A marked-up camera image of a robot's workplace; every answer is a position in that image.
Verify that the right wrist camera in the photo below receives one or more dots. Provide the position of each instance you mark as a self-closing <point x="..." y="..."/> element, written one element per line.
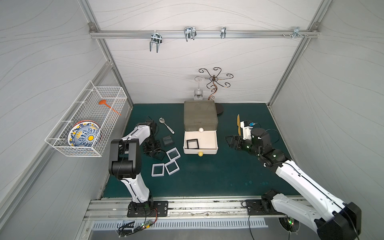
<point x="246" y="127"/>

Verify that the white ventilation grille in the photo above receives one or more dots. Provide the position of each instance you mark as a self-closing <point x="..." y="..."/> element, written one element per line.
<point x="184" y="224"/>

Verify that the white wire basket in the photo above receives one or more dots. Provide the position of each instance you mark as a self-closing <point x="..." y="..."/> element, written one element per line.
<point x="86" y="108"/>

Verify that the metal spoon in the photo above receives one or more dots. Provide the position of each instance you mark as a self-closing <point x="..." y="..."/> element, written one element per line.
<point x="162" y="121"/>

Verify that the metal double hook left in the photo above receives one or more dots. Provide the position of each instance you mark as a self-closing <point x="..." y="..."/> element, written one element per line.
<point x="156" y="40"/>

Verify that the patterned ceramic plate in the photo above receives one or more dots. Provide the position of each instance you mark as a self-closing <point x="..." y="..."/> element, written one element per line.
<point x="83" y="134"/>

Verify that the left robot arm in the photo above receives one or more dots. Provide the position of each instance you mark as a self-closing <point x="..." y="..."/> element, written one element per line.
<point x="125" y="162"/>

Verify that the ornate metal cup stand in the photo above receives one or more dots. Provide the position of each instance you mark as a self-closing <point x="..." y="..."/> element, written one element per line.
<point x="215" y="82"/>

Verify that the white brooch box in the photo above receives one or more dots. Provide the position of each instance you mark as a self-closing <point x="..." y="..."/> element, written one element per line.
<point x="173" y="154"/>
<point x="158" y="170"/>
<point x="172" y="167"/>

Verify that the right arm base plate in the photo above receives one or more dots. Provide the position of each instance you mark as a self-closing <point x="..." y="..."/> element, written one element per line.
<point x="260" y="207"/>

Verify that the three-tier drawer organizer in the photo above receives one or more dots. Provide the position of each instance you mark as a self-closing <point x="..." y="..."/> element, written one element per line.
<point x="201" y="122"/>

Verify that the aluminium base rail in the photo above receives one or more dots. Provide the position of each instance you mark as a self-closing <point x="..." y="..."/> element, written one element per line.
<point x="177" y="208"/>

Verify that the metal double hook middle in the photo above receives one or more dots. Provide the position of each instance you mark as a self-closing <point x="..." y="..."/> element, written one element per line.
<point x="190" y="33"/>

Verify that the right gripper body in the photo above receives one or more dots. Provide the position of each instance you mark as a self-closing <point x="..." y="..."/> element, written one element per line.
<point x="238" y="142"/>

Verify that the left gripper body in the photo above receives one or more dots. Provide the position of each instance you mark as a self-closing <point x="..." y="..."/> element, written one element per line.
<point x="153" y="146"/>

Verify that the orange plastic spatula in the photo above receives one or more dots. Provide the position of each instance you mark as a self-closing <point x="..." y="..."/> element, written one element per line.
<point x="104" y="102"/>

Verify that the metal double hook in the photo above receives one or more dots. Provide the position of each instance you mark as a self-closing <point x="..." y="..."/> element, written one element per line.
<point x="190" y="33"/>
<point x="156" y="40"/>

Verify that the aluminium overhead rail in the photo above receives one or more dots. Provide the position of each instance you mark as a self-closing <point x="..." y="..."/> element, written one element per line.
<point x="201" y="34"/>

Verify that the clear wine glass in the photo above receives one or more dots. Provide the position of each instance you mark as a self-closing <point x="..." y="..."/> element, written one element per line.
<point x="198" y="92"/>

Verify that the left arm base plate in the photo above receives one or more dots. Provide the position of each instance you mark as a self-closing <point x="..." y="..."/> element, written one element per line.
<point x="148" y="209"/>

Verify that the wooden knife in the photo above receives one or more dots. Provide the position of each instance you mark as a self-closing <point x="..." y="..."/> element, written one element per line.
<point x="239" y="125"/>

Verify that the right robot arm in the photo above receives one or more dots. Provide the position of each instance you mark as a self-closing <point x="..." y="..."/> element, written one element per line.
<point x="330" y="217"/>

